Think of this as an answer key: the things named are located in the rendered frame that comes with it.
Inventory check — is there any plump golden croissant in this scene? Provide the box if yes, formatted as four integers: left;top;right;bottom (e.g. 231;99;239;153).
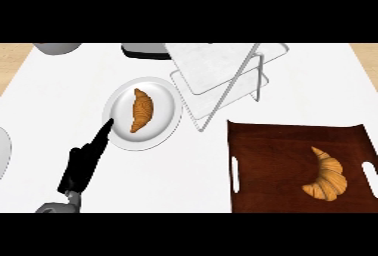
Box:
301;146;349;202

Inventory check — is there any white round plate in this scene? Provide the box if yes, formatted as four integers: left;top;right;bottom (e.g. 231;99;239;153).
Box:
102;76;185;152

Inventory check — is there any grey round vessel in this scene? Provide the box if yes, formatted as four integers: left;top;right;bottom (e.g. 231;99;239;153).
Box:
31;43;83;56

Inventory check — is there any dark brown wooden tray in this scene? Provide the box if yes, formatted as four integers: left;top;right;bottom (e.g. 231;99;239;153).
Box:
226;119;378;214

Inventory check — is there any white tiered wire shelf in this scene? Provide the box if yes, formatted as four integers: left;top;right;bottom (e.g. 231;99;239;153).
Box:
164;43;291;133

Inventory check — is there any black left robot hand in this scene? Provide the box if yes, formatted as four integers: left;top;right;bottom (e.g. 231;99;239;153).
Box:
56;117;115;195

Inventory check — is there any black and grey appliance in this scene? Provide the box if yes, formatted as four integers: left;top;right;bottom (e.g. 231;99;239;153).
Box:
120;43;173;61

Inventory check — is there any slim brown croissant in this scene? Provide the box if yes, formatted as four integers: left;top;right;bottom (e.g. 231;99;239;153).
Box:
129;87;155;134

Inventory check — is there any pale grey rounded object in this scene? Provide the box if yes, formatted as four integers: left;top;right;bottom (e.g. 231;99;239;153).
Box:
0;126;13;181

